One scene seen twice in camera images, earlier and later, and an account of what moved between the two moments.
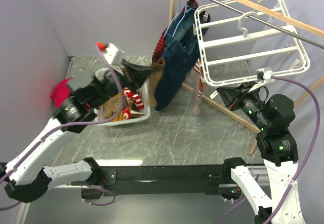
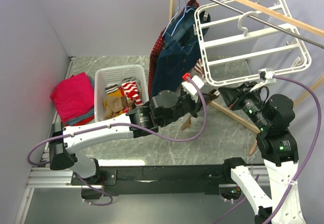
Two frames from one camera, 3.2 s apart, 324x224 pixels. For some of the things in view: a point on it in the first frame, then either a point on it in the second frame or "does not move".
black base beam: (160, 180) does not move
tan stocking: (159, 65) → (210, 96)
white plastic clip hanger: (246, 40) does not move
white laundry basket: (125, 107) → (114, 75)
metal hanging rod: (249, 15) does not move
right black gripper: (231, 96) does not move
